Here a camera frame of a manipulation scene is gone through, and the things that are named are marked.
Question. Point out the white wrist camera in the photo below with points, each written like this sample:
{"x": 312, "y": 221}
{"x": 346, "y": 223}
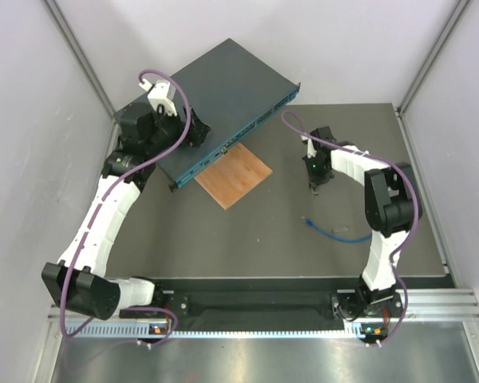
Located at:
{"x": 160, "y": 96}
{"x": 311, "y": 151}

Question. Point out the grey table mat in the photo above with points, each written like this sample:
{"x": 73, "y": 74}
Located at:
{"x": 278, "y": 229}

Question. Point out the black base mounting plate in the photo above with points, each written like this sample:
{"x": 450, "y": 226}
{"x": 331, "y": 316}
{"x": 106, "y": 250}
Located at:
{"x": 253, "y": 304}

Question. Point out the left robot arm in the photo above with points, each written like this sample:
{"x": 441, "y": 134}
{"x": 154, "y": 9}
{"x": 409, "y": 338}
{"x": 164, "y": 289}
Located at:
{"x": 77, "y": 282}

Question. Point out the blue-grey network switch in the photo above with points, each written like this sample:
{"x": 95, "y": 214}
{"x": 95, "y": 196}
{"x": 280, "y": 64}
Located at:
{"x": 232, "y": 91}

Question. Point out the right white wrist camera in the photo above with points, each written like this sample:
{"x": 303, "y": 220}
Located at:
{"x": 311, "y": 151}

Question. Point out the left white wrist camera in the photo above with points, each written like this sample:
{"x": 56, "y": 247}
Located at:
{"x": 160, "y": 96}

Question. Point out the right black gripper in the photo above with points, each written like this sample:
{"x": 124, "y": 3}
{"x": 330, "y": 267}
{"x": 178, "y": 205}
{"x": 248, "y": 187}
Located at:
{"x": 315, "y": 179}

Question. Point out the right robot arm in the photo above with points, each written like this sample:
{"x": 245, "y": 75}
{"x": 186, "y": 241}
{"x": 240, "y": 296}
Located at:
{"x": 392, "y": 207}

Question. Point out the wooden board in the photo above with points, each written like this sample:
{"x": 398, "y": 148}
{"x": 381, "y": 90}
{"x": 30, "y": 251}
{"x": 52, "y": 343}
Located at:
{"x": 233, "y": 175}

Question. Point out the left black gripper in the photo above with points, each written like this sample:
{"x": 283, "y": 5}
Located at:
{"x": 198, "y": 131}

